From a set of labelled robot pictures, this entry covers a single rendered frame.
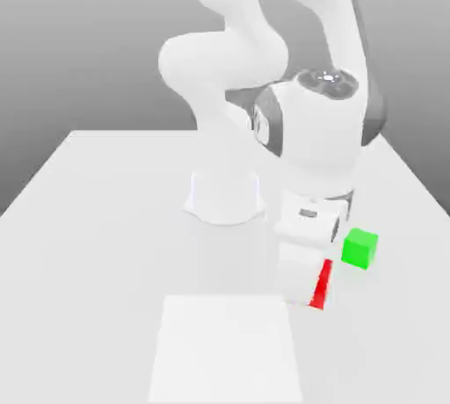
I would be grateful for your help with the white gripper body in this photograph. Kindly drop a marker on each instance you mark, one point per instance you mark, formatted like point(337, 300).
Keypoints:
point(299, 275)

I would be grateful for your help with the small red cube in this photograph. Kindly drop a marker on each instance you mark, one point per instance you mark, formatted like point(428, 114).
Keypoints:
point(322, 288)

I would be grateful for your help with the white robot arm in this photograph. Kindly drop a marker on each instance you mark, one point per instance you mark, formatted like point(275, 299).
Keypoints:
point(316, 130)

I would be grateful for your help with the small green cube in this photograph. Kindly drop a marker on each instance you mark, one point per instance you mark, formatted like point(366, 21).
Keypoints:
point(358, 248)

